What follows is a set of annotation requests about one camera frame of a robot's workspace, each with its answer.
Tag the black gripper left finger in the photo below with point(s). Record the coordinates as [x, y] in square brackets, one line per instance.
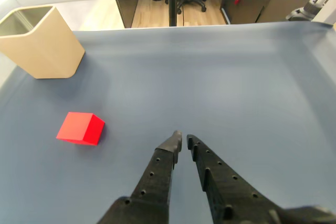
[155, 182]

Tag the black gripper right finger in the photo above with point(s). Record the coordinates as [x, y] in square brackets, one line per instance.
[228, 192]

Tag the red cube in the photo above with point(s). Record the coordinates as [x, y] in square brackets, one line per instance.
[76, 128]

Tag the beige rounded box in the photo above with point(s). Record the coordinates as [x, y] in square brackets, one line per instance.
[50, 56]

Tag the black tripod stand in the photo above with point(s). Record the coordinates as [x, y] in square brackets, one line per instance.
[172, 11]

